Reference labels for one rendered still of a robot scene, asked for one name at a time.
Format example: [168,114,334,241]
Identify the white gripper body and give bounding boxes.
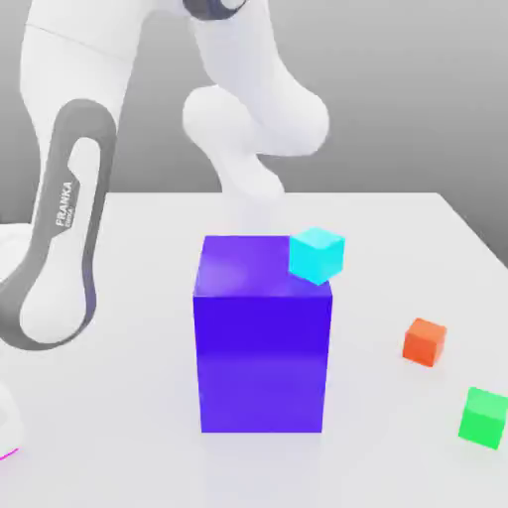
[0,381,22,452]

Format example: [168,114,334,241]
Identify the small orange cube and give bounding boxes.
[401,317,448,369]

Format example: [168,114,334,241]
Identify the small green cube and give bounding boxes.
[457,386,508,451]

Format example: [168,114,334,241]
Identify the small cyan cube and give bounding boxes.
[288,226,346,287]

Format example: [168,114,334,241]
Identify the large purple box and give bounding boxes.
[192,234,333,435]

